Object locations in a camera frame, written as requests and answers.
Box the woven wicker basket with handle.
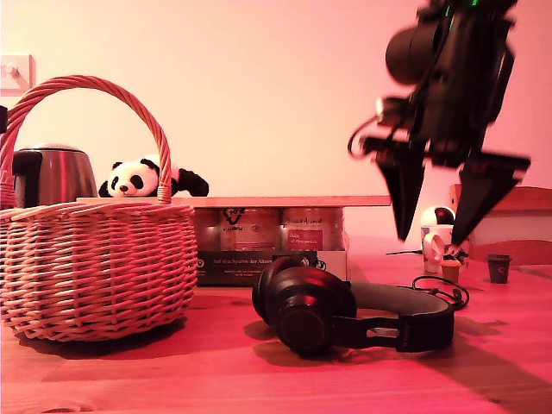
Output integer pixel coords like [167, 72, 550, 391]
[0, 75, 198, 343]

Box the glass jar with logo label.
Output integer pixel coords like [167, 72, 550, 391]
[220, 207, 280, 252]

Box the small yellow cork cup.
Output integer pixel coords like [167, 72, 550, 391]
[440, 257, 461, 284]

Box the small dark paper cup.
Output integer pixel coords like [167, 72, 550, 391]
[486, 254, 513, 285]

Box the flat wooden shelf board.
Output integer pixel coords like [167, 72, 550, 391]
[76, 195, 392, 209]

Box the wooden chair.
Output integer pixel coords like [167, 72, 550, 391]
[448, 184, 552, 267]

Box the white patterned mug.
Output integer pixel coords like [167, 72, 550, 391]
[420, 224, 471, 273]

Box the stainless steel electric kettle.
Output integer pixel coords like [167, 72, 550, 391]
[11, 143, 99, 209]

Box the white wall plate with knob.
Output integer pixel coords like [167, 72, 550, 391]
[0, 53, 35, 97]

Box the white round security camera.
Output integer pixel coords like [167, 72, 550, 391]
[420, 205, 457, 226]

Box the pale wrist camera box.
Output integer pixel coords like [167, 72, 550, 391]
[374, 97, 415, 130]

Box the printed cardboard tray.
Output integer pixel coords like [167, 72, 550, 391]
[196, 249, 348, 287]

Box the glass jar with plain side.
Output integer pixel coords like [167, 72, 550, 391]
[193, 208, 222, 254]

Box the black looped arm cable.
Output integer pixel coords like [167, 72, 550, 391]
[347, 118, 381, 161]

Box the glass jar with red label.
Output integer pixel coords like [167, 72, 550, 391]
[280, 207, 346, 251]

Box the black over-ear headphones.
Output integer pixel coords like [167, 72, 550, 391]
[251, 257, 455, 357]

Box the black and white panda plush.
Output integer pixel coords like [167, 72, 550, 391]
[98, 154, 210, 198]

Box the coiled black cable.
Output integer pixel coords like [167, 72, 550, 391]
[411, 275, 470, 310]

